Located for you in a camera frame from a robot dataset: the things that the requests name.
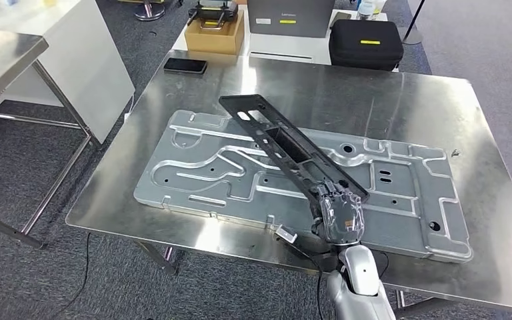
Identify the white cabinet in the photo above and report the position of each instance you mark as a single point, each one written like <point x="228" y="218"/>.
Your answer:
<point x="84" y="79"/>

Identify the stainless steel workbench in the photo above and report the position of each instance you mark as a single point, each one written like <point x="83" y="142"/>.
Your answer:
<point x="326" y="97"/>

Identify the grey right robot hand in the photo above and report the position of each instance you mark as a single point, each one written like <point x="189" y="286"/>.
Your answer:
<point x="342" y="218"/>

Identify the black plastic plate frame part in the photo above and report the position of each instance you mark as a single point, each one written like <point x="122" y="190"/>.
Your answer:
<point x="238" y="102"/>

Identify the stainless steel side table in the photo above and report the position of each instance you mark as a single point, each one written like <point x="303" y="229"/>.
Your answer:
<point x="4" y="62"/>

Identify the brown cardboard box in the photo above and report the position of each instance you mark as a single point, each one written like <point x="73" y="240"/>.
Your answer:
<point x="214" y="42"/>

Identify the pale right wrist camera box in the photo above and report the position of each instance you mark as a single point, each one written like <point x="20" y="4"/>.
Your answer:
<point x="286" y="233"/>

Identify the black smartphone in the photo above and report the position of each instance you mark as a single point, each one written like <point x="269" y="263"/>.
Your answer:
<point x="185" y="65"/>

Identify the stamped grey sheet metal panel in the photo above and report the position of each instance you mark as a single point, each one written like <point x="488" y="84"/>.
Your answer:
<point x="203" y="185"/>

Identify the grey laptop box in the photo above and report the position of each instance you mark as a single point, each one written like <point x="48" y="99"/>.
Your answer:
<point x="291" y="17"/>

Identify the small metal screw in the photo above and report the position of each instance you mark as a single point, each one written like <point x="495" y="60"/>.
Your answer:
<point x="455" y="153"/>

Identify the black pole stand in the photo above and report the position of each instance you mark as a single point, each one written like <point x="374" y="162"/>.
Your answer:
<point x="415" y="33"/>

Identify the black zip carry case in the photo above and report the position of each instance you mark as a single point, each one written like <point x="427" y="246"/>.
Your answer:
<point x="366" y="50"/>

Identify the white desk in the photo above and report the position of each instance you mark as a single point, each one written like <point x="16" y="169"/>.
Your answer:
<point x="282" y="46"/>

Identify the chrome round stool base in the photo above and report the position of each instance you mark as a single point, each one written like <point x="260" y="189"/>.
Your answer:
<point x="149" y="13"/>

